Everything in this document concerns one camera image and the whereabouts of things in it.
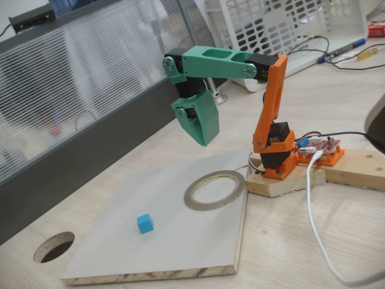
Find blue cube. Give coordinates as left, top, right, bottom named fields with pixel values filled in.
left=137, top=213, right=154, bottom=235

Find metal pole with foot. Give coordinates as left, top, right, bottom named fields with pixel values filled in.
left=177, top=0, right=229, bottom=105

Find light wooden base block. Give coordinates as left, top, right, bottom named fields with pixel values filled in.
left=245, top=156, right=328, bottom=199

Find ribbed glass desk partition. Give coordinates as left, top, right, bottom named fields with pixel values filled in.
left=0, top=0, right=229, bottom=246

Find white plastic lattice basket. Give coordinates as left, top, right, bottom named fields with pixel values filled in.
left=204, top=0, right=369, bottom=93

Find red controller circuit board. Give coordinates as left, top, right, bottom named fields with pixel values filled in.
left=296, top=135, right=342, bottom=157

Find white laminated particle board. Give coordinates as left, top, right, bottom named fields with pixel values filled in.
left=61, top=149, right=250, bottom=286

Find blue capped marker pen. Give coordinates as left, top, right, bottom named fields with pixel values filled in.
left=317, top=37, right=367, bottom=64

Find long wooden plank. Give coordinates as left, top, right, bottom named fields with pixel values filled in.
left=323, top=146, right=385, bottom=191

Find beige and black rounded object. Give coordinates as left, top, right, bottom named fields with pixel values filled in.
left=364, top=93, right=385, bottom=145

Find translucent yellow pen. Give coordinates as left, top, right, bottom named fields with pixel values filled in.
left=357, top=46, right=380, bottom=61

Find black box device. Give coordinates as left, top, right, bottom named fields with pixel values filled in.
left=8, top=5, right=56, bottom=33

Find small red box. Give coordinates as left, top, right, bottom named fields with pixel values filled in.
left=367, top=23, right=385, bottom=39

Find red white black servo wires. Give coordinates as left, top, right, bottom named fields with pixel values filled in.
left=247, top=149, right=268, bottom=176

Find roll of tape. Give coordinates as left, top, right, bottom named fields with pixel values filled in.
left=183, top=170, right=246, bottom=211

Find white USB cable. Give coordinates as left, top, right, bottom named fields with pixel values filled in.
left=306, top=150, right=385, bottom=287

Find orange controller board mount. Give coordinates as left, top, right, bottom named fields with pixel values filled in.
left=296, top=144, right=345, bottom=167

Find thick black power cable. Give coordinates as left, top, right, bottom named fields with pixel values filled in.
left=321, top=131, right=385, bottom=151

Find thin black cable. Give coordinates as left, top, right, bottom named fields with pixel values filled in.
left=275, top=35, right=385, bottom=70

